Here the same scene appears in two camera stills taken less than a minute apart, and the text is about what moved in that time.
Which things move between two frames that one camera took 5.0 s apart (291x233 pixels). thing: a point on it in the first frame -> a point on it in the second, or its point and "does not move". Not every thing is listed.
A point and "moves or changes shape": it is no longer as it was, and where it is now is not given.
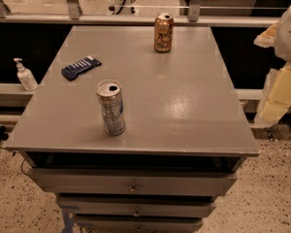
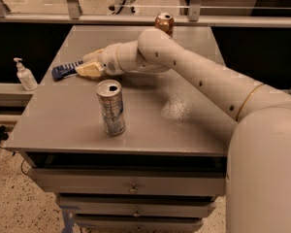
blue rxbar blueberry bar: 85,64 moves or changes shape
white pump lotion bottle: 25,76 does not move
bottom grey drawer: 138,223 does not move
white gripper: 289,36 -> 109,60
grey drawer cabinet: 186,133 does not move
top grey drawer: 135,182 does not move
